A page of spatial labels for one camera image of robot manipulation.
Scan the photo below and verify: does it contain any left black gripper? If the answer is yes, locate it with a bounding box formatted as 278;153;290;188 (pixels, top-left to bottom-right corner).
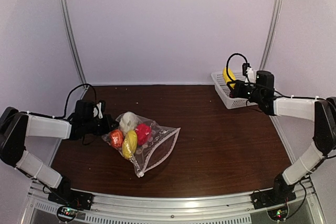
83;113;119;136

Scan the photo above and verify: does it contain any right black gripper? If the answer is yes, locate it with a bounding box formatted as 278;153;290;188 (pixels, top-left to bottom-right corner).
227;80;263;103

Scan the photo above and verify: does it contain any yellow fake banana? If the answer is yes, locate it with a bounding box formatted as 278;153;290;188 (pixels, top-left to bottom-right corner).
223;67;236;83

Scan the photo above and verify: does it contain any orange fake fruit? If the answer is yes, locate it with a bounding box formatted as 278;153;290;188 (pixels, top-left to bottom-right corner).
109;130;124;148

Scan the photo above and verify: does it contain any clear zip top bag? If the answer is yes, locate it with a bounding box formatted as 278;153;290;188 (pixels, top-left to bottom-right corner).
102;112;181;178

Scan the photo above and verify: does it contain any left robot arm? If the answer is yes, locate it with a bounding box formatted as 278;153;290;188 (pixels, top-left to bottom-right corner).
1;100;119;205

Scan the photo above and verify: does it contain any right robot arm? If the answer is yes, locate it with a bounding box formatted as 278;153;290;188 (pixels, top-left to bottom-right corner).
223;68;335;204

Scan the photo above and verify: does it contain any white fake garlic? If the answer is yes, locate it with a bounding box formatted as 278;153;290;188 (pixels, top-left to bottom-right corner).
119;112;139;135

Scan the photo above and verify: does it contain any white plastic basket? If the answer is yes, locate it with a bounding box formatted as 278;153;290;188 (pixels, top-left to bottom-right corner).
211;69;278;110

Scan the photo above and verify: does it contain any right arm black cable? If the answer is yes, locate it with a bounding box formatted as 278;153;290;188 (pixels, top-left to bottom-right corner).
226;52;250;82

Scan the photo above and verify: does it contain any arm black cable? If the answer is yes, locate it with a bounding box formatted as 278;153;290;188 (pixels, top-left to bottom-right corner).
226;52;250;82
26;83;97;120

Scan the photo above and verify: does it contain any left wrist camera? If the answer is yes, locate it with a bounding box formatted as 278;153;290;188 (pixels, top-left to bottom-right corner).
93;100;106;119

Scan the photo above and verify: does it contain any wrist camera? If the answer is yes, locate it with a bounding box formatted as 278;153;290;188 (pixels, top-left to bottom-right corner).
242;62;256;83
93;100;106;119

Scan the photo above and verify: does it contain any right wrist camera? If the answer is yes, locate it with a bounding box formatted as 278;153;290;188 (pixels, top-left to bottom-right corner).
242;62;256;83

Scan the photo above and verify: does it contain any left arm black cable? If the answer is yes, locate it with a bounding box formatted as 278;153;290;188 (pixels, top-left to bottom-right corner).
26;83;97;120

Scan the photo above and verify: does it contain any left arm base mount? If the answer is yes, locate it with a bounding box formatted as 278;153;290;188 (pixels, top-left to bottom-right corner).
48;188;93;210

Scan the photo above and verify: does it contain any right aluminium wall post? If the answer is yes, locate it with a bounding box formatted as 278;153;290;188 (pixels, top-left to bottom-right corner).
259;0;283;70

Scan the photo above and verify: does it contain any aluminium wall post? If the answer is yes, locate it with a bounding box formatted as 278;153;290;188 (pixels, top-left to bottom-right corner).
259;0;283;70
60;0;86;83

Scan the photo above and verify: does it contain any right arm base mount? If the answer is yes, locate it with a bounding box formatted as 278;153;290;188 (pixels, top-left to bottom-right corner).
250;189;296;210

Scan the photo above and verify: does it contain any aluminium front rail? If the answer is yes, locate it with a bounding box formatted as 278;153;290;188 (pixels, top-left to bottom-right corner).
19;179;326;223

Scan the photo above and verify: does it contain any left aluminium wall post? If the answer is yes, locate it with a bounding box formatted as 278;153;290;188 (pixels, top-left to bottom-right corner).
60;0;86;83

